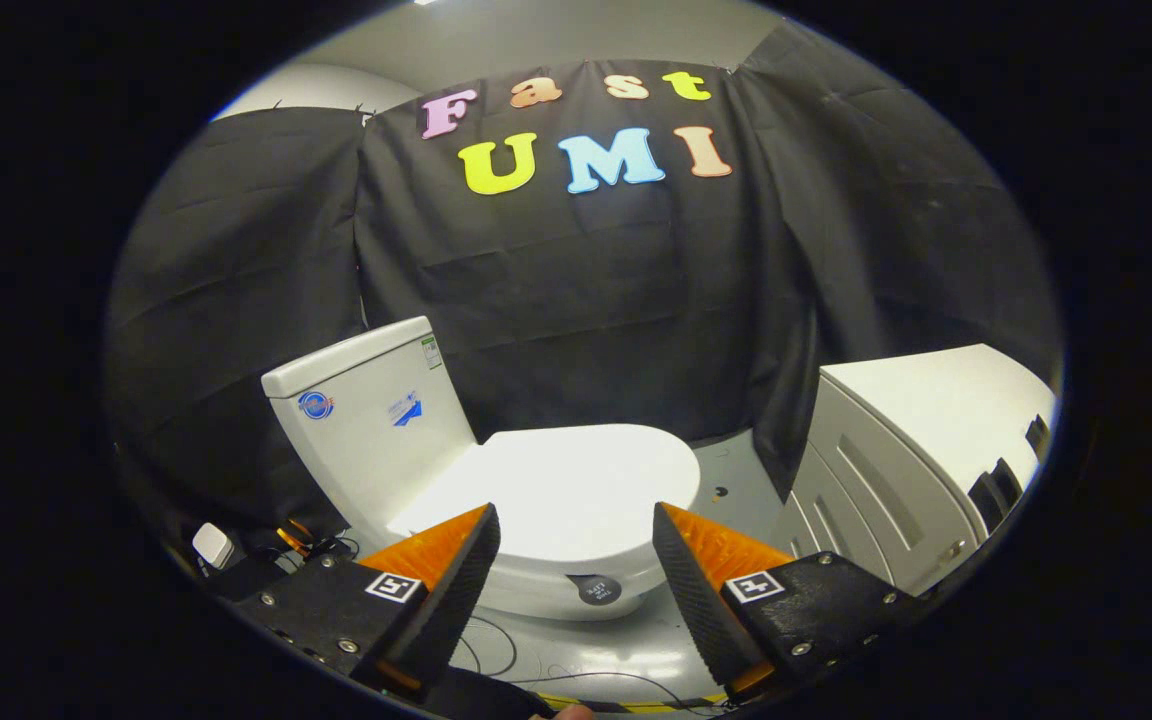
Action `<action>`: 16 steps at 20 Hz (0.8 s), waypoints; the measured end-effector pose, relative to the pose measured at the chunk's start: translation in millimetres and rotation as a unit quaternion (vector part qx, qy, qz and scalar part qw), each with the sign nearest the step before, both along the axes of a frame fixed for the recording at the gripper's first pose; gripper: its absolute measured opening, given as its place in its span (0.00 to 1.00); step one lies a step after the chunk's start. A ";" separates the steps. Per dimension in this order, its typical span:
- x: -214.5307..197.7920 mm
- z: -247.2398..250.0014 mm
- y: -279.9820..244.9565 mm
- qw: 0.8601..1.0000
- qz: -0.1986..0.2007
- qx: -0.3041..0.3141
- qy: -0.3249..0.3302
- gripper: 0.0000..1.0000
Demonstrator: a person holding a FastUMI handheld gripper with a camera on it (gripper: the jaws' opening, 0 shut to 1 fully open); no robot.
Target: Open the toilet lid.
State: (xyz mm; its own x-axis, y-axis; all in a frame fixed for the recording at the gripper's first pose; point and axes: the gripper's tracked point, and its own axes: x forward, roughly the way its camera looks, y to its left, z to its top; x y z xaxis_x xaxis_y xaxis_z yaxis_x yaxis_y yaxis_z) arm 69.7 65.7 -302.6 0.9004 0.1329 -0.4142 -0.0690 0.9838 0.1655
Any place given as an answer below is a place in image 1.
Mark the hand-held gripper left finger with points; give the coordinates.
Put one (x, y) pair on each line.
(456, 600)

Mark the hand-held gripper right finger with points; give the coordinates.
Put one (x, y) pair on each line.
(698, 605)

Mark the white toilet lid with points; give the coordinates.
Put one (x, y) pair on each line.
(576, 490)

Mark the white toilet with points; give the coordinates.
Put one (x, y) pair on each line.
(366, 430)

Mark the yellow black floor tape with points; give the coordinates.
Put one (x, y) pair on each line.
(636, 706)

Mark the small white adapter box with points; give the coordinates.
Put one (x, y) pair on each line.
(213, 546)

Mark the white cabinet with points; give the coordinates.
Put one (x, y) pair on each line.
(926, 420)

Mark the black backdrop cloth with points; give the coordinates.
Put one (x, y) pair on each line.
(586, 290)

